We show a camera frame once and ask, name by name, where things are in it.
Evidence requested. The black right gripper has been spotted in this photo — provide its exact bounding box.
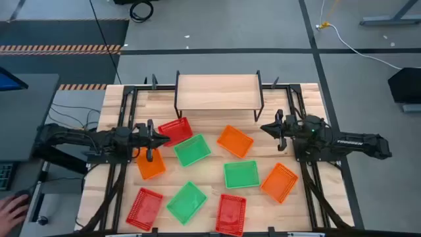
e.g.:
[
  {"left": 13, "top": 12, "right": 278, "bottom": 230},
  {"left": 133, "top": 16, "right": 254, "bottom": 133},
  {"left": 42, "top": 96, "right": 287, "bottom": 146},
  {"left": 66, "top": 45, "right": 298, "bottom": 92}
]
[{"left": 260, "top": 109, "right": 299, "bottom": 152}]

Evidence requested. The green plastic basket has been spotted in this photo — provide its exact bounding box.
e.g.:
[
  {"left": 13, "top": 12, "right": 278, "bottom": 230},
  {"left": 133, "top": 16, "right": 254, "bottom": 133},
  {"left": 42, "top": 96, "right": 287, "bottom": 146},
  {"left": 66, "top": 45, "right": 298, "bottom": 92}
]
[
  {"left": 166, "top": 180, "right": 209, "bottom": 226},
  {"left": 223, "top": 159, "right": 261, "bottom": 190},
  {"left": 173, "top": 133, "right": 212, "bottom": 168}
]

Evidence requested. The computer keyboard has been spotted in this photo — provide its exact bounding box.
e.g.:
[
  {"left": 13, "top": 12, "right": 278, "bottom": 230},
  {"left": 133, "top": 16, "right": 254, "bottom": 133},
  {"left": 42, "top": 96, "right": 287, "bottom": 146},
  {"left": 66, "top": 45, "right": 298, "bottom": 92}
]
[{"left": 0, "top": 163, "right": 16, "bottom": 192}]

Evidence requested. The person's hand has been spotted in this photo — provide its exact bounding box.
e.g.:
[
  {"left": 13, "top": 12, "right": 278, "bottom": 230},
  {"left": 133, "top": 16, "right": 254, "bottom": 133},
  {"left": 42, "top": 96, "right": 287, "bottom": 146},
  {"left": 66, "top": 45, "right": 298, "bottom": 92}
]
[{"left": 0, "top": 194, "right": 31, "bottom": 237}]

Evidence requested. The grey metal table leg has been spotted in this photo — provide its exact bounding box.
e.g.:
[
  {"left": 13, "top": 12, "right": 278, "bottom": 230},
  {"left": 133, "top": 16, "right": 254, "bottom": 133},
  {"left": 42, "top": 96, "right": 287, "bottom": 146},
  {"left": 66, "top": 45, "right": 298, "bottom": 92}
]
[{"left": 359, "top": 0, "right": 421, "bottom": 27}]

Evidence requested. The white floor cable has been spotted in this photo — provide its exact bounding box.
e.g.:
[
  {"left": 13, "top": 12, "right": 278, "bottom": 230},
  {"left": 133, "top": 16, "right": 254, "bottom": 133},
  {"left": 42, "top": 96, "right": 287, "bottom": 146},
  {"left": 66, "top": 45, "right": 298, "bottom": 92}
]
[{"left": 317, "top": 0, "right": 405, "bottom": 70}]

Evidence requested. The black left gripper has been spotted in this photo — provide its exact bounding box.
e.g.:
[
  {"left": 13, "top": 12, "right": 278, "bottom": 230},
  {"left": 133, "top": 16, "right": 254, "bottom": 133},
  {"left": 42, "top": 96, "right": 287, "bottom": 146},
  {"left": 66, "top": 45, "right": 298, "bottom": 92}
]
[{"left": 134, "top": 119, "right": 171, "bottom": 163}]

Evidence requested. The black cable loom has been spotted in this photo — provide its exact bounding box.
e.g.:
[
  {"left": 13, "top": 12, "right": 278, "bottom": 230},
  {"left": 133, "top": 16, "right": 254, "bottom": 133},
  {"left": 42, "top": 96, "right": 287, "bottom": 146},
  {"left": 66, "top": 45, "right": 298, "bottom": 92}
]
[
  {"left": 77, "top": 163, "right": 128, "bottom": 233},
  {"left": 301, "top": 161, "right": 351, "bottom": 230}
]

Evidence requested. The black hazard-striped floor mat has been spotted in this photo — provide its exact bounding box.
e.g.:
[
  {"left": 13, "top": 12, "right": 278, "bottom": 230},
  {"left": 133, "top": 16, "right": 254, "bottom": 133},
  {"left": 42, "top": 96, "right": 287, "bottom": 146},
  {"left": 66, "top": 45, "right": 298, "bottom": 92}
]
[{"left": 0, "top": 18, "right": 130, "bottom": 92}]

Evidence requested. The wooden shelf with black legs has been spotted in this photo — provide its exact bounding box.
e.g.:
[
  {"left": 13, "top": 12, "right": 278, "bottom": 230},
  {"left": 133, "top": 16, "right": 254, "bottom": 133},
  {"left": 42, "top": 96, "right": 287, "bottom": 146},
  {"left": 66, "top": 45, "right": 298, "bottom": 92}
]
[{"left": 174, "top": 70, "right": 265, "bottom": 122}]

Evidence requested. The black metal table frame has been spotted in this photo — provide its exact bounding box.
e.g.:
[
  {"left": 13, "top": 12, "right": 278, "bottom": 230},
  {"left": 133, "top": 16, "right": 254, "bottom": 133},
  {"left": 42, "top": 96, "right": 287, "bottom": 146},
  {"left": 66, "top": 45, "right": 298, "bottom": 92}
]
[{"left": 74, "top": 83, "right": 357, "bottom": 237}]

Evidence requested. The long black floor cable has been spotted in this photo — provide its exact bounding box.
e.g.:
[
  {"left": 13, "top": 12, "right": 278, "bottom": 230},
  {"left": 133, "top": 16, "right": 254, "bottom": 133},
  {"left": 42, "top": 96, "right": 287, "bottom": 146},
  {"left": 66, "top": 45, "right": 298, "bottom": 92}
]
[{"left": 87, "top": 0, "right": 123, "bottom": 86}]

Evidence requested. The orange plastic basket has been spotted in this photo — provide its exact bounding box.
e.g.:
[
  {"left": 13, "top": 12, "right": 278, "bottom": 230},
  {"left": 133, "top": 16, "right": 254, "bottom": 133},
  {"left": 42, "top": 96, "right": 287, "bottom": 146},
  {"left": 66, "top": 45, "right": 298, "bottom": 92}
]
[
  {"left": 216, "top": 124, "right": 255, "bottom": 159},
  {"left": 135, "top": 146, "right": 167, "bottom": 181},
  {"left": 260, "top": 162, "right": 299, "bottom": 204}
]

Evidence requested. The grey stand foot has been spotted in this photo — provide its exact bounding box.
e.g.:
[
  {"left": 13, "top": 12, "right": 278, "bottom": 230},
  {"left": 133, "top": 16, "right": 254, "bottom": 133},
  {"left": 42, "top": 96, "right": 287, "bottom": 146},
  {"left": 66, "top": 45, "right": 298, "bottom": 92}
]
[{"left": 401, "top": 103, "right": 421, "bottom": 114}]

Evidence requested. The red plastic basket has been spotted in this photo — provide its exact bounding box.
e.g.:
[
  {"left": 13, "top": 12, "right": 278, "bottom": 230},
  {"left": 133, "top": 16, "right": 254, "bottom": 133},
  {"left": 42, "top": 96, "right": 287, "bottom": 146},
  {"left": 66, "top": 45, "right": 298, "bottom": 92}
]
[
  {"left": 157, "top": 117, "right": 194, "bottom": 148},
  {"left": 125, "top": 187, "right": 164, "bottom": 232},
  {"left": 215, "top": 194, "right": 247, "bottom": 237}
]

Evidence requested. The computer monitor with blue screen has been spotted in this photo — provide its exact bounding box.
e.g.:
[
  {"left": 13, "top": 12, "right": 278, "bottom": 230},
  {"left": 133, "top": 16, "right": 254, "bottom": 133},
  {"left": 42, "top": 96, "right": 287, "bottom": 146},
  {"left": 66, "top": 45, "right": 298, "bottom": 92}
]
[{"left": 0, "top": 66, "right": 30, "bottom": 92}]

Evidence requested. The coiled black cable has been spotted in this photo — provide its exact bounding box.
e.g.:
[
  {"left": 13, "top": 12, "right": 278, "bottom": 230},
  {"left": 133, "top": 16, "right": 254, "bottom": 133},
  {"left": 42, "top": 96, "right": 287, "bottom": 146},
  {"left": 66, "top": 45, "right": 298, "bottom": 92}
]
[{"left": 128, "top": 0, "right": 155, "bottom": 24}]

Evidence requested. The black box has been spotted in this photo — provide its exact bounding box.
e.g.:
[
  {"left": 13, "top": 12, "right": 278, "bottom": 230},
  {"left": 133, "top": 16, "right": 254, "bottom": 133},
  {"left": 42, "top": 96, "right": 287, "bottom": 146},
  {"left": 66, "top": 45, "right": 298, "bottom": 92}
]
[{"left": 387, "top": 66, "right": 421, "bottom": 105}]

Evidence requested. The grey desk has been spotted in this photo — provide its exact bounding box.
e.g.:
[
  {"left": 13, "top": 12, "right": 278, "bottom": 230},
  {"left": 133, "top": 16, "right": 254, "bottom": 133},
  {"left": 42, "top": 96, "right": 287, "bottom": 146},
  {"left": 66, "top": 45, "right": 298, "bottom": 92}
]
[{"left": 0, "top": 72, "right": 61, "bottom": 163}]

